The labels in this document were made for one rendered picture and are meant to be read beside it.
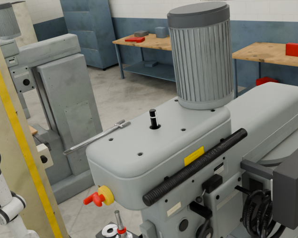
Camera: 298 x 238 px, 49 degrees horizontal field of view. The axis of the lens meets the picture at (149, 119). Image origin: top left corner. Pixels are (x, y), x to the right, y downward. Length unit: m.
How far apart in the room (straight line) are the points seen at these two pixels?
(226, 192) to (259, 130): 0.28
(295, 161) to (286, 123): 0.40
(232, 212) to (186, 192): 0.33
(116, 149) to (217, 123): 0.34
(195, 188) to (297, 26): 4.56
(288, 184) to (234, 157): 0.24
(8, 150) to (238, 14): 4.43
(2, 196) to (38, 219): 1.51
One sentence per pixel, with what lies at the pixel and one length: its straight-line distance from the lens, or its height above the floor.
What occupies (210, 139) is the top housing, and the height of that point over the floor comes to 1.83.
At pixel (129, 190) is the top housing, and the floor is 1.82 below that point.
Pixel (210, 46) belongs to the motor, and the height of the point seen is 2.10.
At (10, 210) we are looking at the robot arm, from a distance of 1.65.
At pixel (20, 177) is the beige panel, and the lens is 2.88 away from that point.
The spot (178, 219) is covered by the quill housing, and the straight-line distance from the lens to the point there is 1.15.
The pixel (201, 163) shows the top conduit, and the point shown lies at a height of 1.80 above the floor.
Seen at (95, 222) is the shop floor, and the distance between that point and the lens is 3.67.
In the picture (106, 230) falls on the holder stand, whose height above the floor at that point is 1.14.
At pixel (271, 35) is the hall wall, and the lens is 5.71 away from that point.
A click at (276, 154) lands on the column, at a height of 1.56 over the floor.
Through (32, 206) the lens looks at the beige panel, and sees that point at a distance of 3.03.
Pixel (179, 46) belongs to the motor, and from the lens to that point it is 1.08.
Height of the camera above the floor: 2.37
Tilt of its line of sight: 26 degrees down
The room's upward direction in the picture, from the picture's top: 10 degrees counter-clockwise
